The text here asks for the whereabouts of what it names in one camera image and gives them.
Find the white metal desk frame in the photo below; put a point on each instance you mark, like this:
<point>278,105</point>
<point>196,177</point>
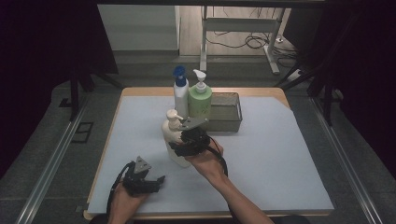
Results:
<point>239,24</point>

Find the aluminium floor rail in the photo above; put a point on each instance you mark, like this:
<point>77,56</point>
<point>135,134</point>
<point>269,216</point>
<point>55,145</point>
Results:
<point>345,165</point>
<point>46,174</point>

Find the black curtain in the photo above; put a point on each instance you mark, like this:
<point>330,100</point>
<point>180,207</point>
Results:
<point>31,62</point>
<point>373,77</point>

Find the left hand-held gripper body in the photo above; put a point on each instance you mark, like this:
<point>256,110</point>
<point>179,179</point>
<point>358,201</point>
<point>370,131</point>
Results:
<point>137,182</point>

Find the white cabinet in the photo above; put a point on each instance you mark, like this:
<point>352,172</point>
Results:
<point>140,28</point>

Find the green pump bottle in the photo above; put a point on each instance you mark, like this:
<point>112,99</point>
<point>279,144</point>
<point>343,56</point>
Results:
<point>199,102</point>

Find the person's right hand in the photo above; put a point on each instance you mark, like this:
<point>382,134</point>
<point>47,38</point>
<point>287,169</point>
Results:
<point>205,165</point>

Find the black floor plate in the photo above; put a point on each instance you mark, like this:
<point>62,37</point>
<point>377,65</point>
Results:
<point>65,103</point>

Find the white bottle with blue cap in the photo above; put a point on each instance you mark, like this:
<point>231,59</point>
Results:
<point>181,96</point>

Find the black metal stand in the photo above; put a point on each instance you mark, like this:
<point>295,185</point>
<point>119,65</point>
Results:
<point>74,99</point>
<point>327,102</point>

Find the grey mesh basket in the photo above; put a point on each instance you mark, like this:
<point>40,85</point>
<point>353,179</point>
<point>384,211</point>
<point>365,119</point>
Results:
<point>227,121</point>

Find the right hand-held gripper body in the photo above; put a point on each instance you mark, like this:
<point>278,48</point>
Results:
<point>194,140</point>

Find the person's left hand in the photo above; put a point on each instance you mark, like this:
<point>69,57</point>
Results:
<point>124,207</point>

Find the white pump bottle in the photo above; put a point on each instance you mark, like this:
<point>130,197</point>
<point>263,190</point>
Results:
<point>169,132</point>

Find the black overhead bar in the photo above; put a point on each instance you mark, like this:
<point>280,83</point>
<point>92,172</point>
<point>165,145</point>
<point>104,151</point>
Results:
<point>211,3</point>

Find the pale blue table mat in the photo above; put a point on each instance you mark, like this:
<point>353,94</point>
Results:
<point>264,155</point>

